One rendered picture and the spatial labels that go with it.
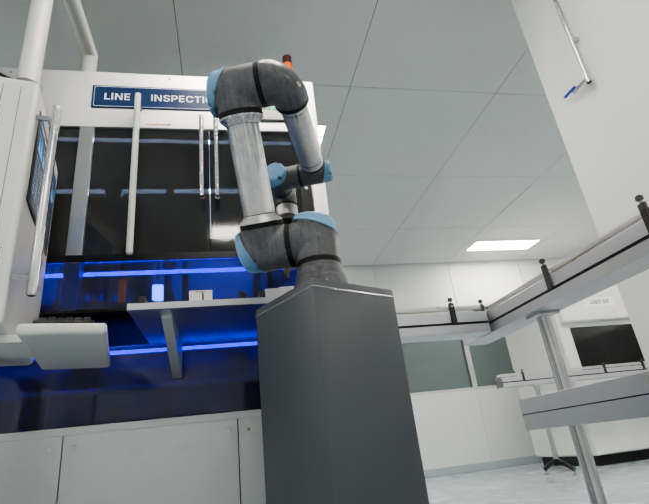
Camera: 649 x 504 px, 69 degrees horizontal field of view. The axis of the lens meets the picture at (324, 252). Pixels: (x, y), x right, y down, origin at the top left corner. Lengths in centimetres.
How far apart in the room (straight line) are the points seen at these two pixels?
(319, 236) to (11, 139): 91
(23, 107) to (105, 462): 111
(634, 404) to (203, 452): 134
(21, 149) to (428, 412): 606
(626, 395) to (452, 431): 536
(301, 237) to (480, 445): 615
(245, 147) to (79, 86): 130
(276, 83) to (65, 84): 136
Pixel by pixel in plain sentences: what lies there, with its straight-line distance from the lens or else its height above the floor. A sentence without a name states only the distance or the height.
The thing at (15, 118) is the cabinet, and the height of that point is 140.
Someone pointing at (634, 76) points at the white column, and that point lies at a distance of 256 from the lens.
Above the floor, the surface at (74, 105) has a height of 191.
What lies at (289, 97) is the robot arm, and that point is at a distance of 128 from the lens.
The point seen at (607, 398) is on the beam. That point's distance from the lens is 179.
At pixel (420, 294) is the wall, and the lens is 725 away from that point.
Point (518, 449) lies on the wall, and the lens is 741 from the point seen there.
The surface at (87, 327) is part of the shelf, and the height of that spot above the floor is 79.
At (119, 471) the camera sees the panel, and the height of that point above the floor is 45.
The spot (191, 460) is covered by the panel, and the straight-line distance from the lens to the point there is 175.
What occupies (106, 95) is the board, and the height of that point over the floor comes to 196.
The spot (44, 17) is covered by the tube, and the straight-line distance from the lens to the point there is 224.
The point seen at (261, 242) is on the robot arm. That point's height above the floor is 95.
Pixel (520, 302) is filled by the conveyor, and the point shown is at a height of 90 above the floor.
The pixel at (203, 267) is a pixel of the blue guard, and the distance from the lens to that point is 189.
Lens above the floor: 44
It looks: 23 degrees up
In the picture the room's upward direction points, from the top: 7 degrees counter-clockwise
